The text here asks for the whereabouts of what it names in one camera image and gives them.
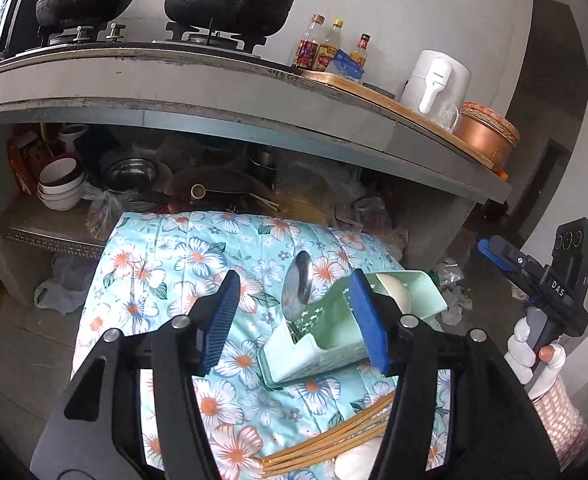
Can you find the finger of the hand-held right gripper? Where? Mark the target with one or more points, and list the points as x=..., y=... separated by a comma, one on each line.
x=506, y=260

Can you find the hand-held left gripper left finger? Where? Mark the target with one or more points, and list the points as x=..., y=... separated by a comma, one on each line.
x=219, y=320

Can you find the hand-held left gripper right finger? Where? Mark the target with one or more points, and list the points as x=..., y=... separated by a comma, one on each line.
x=369, y=325

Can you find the green plastic utensil holder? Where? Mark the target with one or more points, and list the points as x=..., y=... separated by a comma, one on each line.
x=334, y=330

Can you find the metal spoon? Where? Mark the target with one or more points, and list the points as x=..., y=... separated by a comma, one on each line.
x=298, y=285

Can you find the bundle of bamboo chopsticks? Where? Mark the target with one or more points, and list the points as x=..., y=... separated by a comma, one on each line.
x=324, y=440

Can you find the person's right forearm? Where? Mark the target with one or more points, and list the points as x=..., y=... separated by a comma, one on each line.
x=556, y=420

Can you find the person's right hand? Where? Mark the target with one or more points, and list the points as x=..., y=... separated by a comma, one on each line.
x=520, y=350

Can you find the pile of plastic bags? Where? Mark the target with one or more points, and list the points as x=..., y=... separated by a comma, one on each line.
x=449, y=285

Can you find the floral blue blanket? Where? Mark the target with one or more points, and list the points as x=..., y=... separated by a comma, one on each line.
x=174, y=260

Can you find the small orange object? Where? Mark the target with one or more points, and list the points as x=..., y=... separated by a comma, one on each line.
x=501, y=174

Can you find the copper inner pot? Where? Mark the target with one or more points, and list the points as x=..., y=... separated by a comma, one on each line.
x=481, y=137

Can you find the yellow plastic bag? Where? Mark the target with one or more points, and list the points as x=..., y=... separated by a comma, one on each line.
x=304, y=195

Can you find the clear glass cup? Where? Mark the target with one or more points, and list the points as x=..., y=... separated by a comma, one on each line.
x=445, y=117

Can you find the white plastic bag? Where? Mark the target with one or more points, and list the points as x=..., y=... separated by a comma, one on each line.
x=61, y=285

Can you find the steel basin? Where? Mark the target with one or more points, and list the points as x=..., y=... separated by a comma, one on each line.
x=131, y=175

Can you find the white electric appliance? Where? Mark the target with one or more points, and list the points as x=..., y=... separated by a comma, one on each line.
x=436, y=80

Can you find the stack of white bowls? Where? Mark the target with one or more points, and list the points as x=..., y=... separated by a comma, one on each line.
x=60, y=185

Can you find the wooden cutting board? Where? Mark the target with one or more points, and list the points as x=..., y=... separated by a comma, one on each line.
x=374, y=95

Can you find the concrete kitchen counter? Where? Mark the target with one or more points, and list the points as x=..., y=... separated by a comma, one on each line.
x=224, y=85

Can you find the red snack packets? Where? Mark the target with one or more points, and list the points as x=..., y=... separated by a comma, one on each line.
x=21, y=165

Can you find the blue packet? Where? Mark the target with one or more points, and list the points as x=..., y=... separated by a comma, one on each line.
x=348, y=65

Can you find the red cap sauce bottle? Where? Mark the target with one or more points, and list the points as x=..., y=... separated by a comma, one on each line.
x=360, y=52

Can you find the yellow cap sauce bottle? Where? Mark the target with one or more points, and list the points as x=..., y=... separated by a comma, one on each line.
x=328, y=47

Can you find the dark sauce bottle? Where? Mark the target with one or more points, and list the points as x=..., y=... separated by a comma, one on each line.
x=308, y=47

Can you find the gas stove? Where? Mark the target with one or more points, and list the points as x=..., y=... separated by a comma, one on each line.
x=139, y=40

